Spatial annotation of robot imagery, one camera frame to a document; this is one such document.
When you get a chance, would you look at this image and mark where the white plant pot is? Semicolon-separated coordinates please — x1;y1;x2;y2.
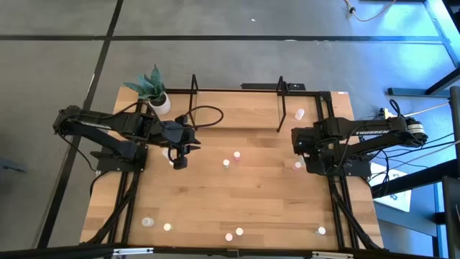
147;92;172;116

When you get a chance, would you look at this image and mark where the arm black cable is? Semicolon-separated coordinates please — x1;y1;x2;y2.
175;104;225;130
389;98;403;119

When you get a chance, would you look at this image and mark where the black front frame rail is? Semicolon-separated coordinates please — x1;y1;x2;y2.
0;243;460;259

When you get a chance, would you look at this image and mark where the silver metal bracket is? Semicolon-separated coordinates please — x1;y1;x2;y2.
311;250;355;259
112;247;155;256

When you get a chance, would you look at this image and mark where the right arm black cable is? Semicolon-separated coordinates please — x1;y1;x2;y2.
389;98;403;119

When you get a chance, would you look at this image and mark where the green snake plant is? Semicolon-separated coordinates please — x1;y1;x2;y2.
123;63;167;101

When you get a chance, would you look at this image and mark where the black floor cable bundle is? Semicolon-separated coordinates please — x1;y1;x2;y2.
369;132;460;197

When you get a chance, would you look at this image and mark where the tan cable black plug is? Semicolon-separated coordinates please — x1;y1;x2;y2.
343;0;398;23

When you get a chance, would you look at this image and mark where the black diagonal desk leg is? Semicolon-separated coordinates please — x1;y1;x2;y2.
387;0;460;98

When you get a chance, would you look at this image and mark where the black metal desk bar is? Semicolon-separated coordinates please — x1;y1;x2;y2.
371;158;460;199

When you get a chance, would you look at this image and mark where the black aluminium table frame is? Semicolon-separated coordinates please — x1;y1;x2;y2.
80;88;385;253

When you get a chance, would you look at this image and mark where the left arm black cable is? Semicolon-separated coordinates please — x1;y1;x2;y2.
175;104;225;130

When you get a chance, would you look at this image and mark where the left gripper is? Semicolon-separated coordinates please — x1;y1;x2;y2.
160;114;201;171

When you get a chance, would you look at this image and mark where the black bar device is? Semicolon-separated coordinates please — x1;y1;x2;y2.
240;82;307;91

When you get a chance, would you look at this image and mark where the white power cable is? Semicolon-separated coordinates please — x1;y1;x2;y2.
402;101;451;119

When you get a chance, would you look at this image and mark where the white printed sheet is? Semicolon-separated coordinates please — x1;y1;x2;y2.
369;162;413;213

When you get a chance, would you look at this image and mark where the wooden shelf black frame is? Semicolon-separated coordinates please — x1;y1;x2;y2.
188;73;289;133

